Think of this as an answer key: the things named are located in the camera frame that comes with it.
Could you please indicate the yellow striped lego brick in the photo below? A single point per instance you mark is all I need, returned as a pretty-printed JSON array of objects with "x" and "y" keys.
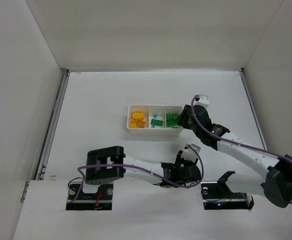
[{"x": 134, "y": 124}]

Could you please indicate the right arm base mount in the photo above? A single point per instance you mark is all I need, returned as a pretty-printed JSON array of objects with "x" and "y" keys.
[{"x": 216, "y": 195}]

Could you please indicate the green lego plate piece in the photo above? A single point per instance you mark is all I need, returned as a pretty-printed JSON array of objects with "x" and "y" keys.
[{"x": 171, "y": 123}]

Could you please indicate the small green lego brick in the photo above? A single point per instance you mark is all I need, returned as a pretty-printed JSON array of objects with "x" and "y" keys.
[{"x": 168, "y": 117}]

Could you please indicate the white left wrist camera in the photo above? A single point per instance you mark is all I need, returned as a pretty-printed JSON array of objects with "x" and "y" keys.
[{"x": 191, "y": 153}]

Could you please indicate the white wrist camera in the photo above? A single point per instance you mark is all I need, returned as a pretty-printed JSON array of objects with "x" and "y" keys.
[
  {"x": 191, "y": 153},
  {"x": 202, "y": 100}
]

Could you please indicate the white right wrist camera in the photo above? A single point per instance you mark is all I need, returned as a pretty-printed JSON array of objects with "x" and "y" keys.
[{"x": 202, "y": 100}]

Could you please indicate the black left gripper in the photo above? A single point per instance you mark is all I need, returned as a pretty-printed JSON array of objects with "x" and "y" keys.
[{"x": 183, "y": 162}]

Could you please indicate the white three-compartment container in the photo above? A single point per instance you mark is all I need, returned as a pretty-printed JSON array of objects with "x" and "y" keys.
[{"x": 149, "y": 111}]

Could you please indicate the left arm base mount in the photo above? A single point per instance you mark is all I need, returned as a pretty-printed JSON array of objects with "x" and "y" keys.
[{"x": 98, "y": 200}]

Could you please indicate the yellow oval butterfly lego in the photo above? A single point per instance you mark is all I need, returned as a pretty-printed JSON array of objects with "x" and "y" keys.
[{"x": 138, "y": 116}]

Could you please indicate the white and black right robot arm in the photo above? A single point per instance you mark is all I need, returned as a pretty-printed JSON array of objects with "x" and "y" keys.
[{"x": 275, "y": 172}]

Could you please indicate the yellow face lego cube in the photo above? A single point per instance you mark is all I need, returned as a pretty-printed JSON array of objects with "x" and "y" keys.
[{"x": 142, "y": 124}]

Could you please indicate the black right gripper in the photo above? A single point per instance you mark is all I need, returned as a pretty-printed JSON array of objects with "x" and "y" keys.
[{"x": 188, "y": 118}]

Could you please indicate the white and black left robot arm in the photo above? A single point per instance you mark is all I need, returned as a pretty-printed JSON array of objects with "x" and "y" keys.
[{"x": 109, "y": 164}]

